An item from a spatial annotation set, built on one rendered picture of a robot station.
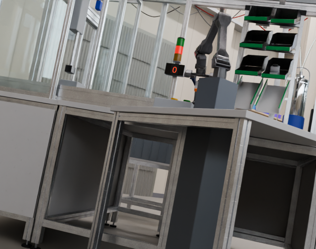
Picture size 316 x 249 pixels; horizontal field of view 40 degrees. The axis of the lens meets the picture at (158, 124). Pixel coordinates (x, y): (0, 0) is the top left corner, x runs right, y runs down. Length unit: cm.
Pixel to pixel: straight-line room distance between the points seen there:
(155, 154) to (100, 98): 204
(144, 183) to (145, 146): 313
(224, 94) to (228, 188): 61
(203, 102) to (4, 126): 124
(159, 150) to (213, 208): 246
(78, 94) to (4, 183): 68
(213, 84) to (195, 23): 637
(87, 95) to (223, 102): 87
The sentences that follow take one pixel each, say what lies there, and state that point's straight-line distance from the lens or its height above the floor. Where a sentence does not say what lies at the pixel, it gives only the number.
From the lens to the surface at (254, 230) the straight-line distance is 406.
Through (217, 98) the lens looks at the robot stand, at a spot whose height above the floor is 96.
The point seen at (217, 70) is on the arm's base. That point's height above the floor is 111.
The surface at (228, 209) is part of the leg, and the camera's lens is 165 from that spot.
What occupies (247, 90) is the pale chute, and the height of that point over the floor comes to 112.
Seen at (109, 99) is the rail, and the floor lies 92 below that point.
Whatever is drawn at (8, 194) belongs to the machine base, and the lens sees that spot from 271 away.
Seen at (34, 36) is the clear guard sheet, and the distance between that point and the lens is 283.
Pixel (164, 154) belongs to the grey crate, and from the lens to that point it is 450.
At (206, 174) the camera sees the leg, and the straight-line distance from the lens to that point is 205.
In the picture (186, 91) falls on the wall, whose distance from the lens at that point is 820.
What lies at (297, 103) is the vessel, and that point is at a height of 122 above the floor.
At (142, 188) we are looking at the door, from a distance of 763.
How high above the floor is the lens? 61
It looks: 5 degrees up
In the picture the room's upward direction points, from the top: 11 degrees clockwise
